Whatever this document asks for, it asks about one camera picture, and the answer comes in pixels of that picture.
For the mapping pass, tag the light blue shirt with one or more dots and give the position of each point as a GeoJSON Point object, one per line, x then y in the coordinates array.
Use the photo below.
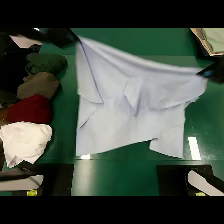
{"type": "Point", "coordinates": [133, 110]}

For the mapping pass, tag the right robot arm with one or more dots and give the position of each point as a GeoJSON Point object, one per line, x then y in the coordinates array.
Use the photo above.
{"type": "Point", "coordinates": [215, 71]}

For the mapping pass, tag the brown garment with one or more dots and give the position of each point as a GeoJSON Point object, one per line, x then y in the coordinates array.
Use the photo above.
{"type": "Point", "coordinates": [38, 85]}

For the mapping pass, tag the red garment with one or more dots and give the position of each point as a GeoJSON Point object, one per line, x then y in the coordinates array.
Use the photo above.
{"type": "Point", "coordinates": [31, 109]}

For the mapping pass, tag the dark green garment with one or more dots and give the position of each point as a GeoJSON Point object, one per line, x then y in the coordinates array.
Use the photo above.
{"type": "Point", "coordinates": [45, 63]}

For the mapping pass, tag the white garment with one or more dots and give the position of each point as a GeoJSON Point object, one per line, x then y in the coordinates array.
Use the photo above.
{"type": "Point", "coordinates": [25, 141]}

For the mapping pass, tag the black garment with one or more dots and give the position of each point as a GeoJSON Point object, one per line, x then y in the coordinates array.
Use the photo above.
{"type": "Point", "coordinates": [11, 68]}

